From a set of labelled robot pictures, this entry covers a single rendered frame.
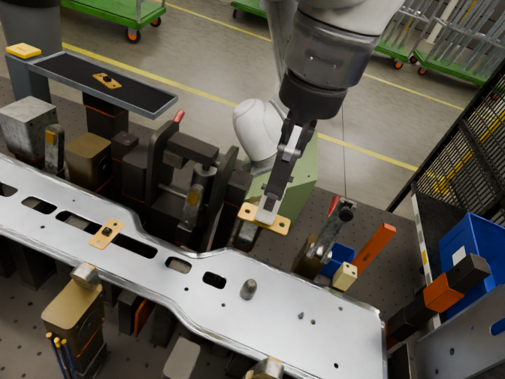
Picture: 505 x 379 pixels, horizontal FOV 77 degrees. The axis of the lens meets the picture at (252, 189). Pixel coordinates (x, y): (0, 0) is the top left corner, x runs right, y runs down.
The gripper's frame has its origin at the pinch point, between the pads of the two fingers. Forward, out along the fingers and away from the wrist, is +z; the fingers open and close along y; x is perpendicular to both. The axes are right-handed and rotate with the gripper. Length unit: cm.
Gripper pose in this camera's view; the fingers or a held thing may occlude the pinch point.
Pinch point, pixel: (270, 201)
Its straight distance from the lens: 49.0
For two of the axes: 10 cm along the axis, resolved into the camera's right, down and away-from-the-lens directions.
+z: -2.3, 7.3, 6.4
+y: -2.9, 5.8, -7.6
